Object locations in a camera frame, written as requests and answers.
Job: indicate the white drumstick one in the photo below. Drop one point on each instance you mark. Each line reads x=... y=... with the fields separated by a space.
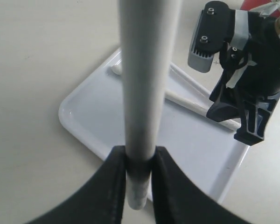
x=193 y=106
x=147 y=37

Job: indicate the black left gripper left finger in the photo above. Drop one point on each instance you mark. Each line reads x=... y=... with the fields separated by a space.
x=100 y=201

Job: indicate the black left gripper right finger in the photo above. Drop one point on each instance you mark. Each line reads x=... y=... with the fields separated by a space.
x=177 y=200

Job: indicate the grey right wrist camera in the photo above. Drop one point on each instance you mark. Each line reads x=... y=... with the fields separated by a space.
x=214 y=27

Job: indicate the white plastic tray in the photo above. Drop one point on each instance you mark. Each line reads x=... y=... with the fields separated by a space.
x=205 y=150

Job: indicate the red small drum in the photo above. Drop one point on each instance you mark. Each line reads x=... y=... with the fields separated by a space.
x=250 y=4

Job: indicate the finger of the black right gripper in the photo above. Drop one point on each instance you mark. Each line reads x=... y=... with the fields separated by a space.
x=225 y=101

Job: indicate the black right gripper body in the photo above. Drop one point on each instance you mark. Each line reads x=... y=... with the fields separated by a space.
x=255 y=70

